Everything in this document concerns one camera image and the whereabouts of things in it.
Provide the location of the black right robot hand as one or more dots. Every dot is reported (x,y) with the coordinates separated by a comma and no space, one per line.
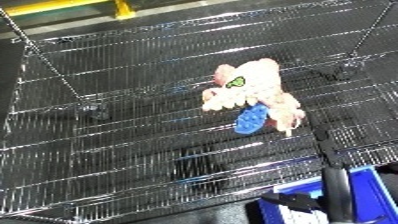
(337,196)

